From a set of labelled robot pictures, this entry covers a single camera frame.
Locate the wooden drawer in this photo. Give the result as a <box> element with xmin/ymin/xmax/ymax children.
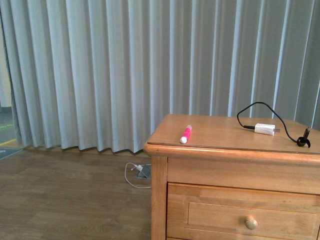
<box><xmin>166</xmin><ymin>183</ymin><xmax>320</xmax><ymax>240</ymax></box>

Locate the grey pleated curtain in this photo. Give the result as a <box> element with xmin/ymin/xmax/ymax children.
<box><xmin>0</xmin><ymin>0</ymin><xmax>320</xmax><ymax>152</ymax></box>

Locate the white floor cable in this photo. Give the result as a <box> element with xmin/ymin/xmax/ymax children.
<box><xmin>124</xmin><ymin>162</ymin><xmax>152</xmax><ymax>189</ymax></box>

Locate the wooden nightstand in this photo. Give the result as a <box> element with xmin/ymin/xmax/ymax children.
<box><xmin>144</xmin><ymin>114</ymin><xmax>320</xmax><ymax>240</ymax></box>

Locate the open floor socket box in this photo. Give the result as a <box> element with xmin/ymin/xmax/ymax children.
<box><xmin>135</xmin><ymin>165</ymin><xmax>151</xmax><ymax>179</ymax></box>

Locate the white power adapter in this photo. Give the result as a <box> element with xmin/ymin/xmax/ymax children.
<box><xmin>254</xmin><ymin>123</ymin><xmax>281</xmax><ymax>136</ymax></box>

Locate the black charging cable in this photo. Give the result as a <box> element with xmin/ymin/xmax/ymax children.
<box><xmin>236</xmin><ymin>101</ymin><xmax>312</xmax><ymax>148</ymax></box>

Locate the upper drawer knob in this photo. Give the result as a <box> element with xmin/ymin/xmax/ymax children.
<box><xmin>245</xmin><ymin>216</ymin><xmax>258</xmax><ymax>230</ymax></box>

